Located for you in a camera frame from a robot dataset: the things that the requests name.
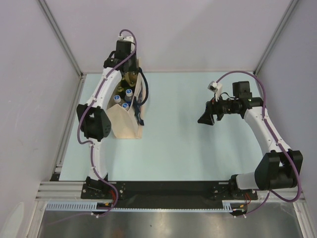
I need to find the clear plastic water bottle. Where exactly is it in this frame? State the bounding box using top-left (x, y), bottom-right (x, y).
top-left (113, 95), bottom-right (124, 105)

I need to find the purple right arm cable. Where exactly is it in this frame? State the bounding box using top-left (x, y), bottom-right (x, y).
top-left (217, 70), bottom-right (304, 203)

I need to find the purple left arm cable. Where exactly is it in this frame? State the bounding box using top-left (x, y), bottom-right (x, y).
top-left (77, 29), bottom-right (137, 145)

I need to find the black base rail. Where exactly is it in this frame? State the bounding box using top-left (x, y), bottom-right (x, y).
top-left (81, 177), bottom-right (258, 201)

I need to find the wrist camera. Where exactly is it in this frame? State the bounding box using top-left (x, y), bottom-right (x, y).
top-left (118, 36), bottom-right (136, 51)
top-left (208, 81), bottom-right (223, 102)

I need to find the white cable duct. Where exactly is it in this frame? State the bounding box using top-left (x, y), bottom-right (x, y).
top-left (46, 201), bottom-right (246, 213)

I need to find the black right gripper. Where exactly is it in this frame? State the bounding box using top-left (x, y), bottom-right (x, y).
top-left (198, 92), bottom-right (238, 125)

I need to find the beige canvas tote bag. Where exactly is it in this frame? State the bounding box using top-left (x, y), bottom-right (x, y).
top-left (106, 68), bottom-right (149, 139)

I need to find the green glass bottle front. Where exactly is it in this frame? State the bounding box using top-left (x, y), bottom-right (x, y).
top-left (117, 85), bottom-right (126, 98)

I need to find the clear glass bottle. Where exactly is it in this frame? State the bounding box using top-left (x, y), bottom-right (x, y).
top-left (124, 72), bottom-right (138, 87)

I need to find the blue label water bottle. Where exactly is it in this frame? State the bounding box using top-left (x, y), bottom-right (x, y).
top-left (124, 89), bottom-right (134, 105)
top-left (121, 103), bottom-right (130, 111)

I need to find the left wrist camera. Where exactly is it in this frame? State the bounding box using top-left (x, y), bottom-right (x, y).
top-left (118, 36), bottom-right (136, 51)

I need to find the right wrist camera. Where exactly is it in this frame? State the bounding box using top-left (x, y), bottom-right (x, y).
top-left (208, 81), bottom-right (223, 102)

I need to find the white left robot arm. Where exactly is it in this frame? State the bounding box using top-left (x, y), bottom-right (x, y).
top-left (76, 36), bottom-right (137, 199)

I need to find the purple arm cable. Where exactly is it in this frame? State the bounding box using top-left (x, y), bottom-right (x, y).
top-left (217, 70), bottom-right (304, 203)
top-left (77, 29), bottom-right (137, 145)

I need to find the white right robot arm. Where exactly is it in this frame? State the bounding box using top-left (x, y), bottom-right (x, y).
top-left (198, 81), bottom-right (303, 199)

